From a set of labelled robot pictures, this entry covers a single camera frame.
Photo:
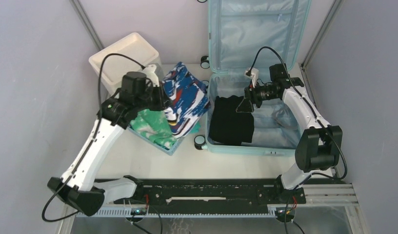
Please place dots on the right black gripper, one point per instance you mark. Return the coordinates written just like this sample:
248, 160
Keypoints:
246, 105

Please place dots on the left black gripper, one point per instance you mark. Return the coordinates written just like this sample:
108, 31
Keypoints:
163, 100

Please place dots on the green white patterned cloth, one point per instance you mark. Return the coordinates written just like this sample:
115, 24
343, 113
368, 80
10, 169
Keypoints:
154, 126

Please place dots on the black garment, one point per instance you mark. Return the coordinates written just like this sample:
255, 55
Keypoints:
227, 126

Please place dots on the dark blue patterned clothing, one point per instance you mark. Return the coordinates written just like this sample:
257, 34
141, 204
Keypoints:
188, 100

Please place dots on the white three-drawer storage cabinet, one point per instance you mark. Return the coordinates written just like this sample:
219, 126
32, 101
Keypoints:
133, 46

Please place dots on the light blue perforated plastic basket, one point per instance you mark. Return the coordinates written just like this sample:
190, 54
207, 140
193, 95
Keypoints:
169, 151

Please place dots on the light blue hard-shell suitcase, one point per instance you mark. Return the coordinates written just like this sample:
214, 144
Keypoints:
259, 34

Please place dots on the teal garment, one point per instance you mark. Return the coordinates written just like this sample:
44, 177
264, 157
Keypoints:
195, 129

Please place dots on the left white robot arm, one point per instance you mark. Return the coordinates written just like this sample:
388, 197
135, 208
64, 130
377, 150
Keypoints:
77, 187

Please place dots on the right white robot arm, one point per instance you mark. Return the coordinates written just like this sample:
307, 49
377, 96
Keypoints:
319, 146

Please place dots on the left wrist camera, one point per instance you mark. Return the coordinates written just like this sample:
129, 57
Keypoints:
155, 73

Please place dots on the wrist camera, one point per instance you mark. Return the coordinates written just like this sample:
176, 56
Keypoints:
155, 73
253, 74

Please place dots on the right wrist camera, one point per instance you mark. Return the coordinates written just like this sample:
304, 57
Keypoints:
253, 74

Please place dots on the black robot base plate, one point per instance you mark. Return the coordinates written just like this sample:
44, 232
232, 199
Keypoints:
205, 193

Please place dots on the aluminium frame rails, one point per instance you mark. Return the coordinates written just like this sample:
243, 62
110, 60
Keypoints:
317, 195

